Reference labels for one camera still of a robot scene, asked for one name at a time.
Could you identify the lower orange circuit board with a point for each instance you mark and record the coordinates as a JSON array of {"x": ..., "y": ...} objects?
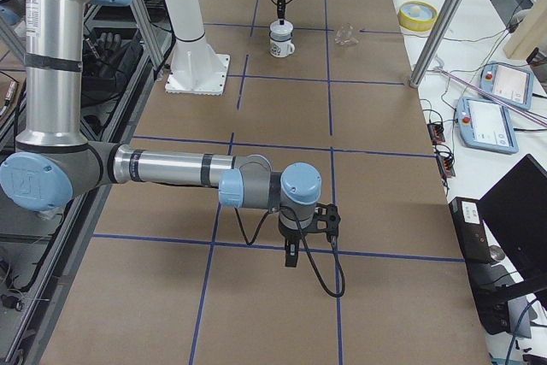
[{"x": 445, "y": 163}]

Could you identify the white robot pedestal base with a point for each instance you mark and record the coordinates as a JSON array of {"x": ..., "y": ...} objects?
[{"x": 195, "y": 67}]

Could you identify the orange circuit board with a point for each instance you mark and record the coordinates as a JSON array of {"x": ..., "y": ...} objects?
[
  {"x": 436, "y": 132},
  {"x": 445, "y": 163}
]

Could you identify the upper orange circuit board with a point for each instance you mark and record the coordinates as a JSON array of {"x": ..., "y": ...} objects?
[{"x": 436, "y": 132}]

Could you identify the black box with label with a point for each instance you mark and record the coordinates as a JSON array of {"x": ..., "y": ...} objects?
[{"x": 470, "y": 230}]

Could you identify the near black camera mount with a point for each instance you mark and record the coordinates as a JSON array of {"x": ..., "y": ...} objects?
[{"x": 326, "y": 220}]

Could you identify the white enamel cup lid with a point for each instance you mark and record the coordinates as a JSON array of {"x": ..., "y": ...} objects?
[{"x": 281, "y": 30}]

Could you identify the wooden plank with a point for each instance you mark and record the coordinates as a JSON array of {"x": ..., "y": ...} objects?
[{"x": 530, "y": 33}]

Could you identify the yellow tape roll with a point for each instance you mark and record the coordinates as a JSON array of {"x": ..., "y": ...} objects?
[{"x": 417, "y": 16}]

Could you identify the lower teach pendant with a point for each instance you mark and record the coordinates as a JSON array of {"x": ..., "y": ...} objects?
[{"x": 485, "y": 125}]

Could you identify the teach pendant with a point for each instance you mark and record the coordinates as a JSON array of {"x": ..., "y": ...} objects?
[
  {"x": 510, "y": 83},
  {"x": 485, "y": 125}
]

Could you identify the white enamel cup blue rim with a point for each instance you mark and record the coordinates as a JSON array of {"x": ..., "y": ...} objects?
[{"x": 281, "y": 49}]

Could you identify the upper teach pendant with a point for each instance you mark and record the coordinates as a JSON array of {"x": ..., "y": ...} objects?
[{"x": 510, "y": 83}]

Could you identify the clear glass funnel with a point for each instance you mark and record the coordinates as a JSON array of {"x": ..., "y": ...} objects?
[{"x": 345, "y": 36}]

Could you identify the black laptop computer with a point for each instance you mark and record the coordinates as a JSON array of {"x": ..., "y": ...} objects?
[{"x": 514, "y": 210}]

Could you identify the aluminium frame post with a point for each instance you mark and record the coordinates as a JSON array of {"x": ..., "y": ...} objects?
[{"x": 434, "y": 40}]

